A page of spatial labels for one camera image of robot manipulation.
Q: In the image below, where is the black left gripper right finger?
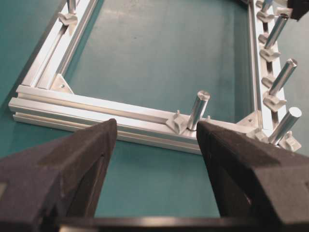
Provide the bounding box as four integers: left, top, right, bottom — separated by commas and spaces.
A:
197, 121, 309, 232

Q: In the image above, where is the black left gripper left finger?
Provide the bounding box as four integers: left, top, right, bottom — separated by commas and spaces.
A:
0, 119, 117, 232

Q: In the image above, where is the aluminium pin near corner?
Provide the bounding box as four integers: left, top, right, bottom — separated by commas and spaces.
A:
268, 107, 302, 145

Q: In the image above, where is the aluminium pin far left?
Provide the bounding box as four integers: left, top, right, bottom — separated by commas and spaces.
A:
67, 0, 77, 14

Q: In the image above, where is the black object top right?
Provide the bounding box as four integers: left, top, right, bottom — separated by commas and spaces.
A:
287, 0, 309, 21

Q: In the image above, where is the aluminium extrusion frame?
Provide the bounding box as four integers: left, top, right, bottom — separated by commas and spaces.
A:
8, 0, 291, 154

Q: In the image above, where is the aluminium pin mid rail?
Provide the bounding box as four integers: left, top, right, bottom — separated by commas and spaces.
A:
187, 90, 211, 131

